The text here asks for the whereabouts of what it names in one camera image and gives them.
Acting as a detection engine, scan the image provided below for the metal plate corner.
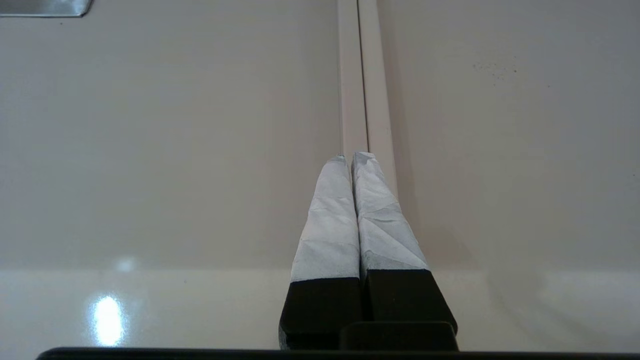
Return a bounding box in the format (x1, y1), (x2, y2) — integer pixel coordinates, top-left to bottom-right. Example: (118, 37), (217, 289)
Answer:
(0, 0), (95, 18)

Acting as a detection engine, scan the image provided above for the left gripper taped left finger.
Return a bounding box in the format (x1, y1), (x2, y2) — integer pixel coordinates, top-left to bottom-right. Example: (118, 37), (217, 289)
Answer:
(278, 155), (364, 351)

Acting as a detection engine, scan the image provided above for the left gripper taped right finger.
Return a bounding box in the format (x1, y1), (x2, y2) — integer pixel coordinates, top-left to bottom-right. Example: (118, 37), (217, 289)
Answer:
(340, 151), (459, 351)

